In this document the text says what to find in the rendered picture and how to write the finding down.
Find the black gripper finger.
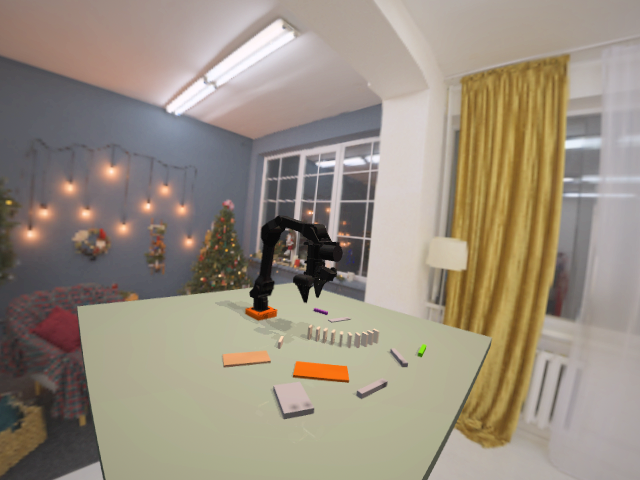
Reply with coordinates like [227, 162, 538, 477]
[313, 279, 327, 298]
[295, 284, 313, 302]

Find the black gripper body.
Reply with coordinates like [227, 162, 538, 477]
[293, 258, 324, 286]

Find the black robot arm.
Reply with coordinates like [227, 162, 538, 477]
[249, 215, 343, 313]

